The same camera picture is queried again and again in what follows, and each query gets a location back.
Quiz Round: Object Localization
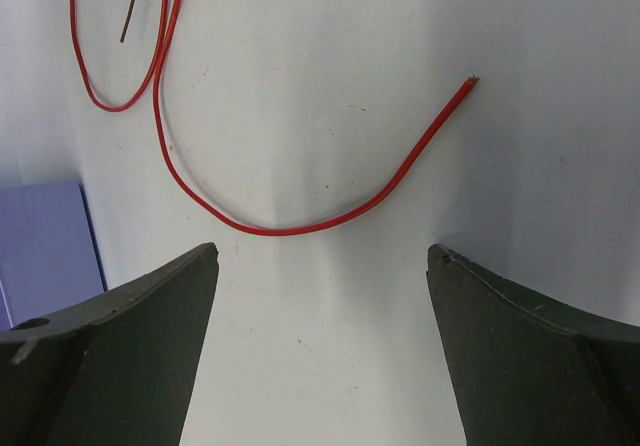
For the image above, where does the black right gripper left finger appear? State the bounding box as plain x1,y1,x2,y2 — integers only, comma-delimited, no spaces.
1,243,219,445

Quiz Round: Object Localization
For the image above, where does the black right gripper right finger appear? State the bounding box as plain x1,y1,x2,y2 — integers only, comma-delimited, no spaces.
427,244,639,445

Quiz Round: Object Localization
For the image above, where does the purple plastic bin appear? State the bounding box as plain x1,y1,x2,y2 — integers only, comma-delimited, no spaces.
1,181,105,330

